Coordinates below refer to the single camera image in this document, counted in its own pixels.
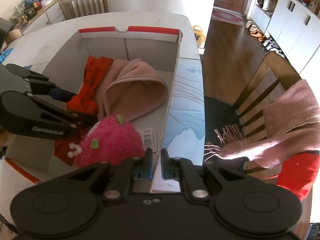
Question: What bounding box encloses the red and white cardboard box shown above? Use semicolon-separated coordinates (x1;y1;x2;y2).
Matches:
4;25;184;194

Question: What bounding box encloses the wooden box on table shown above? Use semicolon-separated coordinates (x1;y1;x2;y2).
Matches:
5;28;23;44

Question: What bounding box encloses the white handbag on shelf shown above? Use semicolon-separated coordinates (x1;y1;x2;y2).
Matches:
262;0;276;11

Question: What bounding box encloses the yellow bag on floor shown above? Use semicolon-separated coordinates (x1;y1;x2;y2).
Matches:
192;25;207;48

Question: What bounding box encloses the pink fuzzy strawberry plush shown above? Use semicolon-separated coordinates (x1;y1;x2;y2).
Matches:
67;114;145;168

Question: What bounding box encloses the pink fringed scarf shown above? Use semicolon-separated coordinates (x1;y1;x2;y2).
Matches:
204;80;319;168

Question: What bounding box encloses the red garment on chair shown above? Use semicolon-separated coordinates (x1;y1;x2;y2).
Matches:
277;153;319;202

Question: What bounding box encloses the red orange cloth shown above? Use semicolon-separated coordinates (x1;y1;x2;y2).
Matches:
54;56;114;166

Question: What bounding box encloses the wooden chair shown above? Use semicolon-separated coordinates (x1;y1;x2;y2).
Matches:
59;0;109;20
204;51;313;201

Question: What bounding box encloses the red patterned rug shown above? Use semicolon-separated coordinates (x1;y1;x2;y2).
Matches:
212;7;245;27

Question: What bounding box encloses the white sideboard with wooden top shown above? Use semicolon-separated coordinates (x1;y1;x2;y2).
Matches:
19;0;65;35

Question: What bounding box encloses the wooden chair at right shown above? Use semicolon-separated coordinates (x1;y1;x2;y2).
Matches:
204;51;313;201

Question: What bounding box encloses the wooden chair at far side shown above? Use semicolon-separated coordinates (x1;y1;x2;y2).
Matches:
59;0;109;20

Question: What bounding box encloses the white tall cabinet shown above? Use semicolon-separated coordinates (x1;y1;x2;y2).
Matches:
266;0;319;73

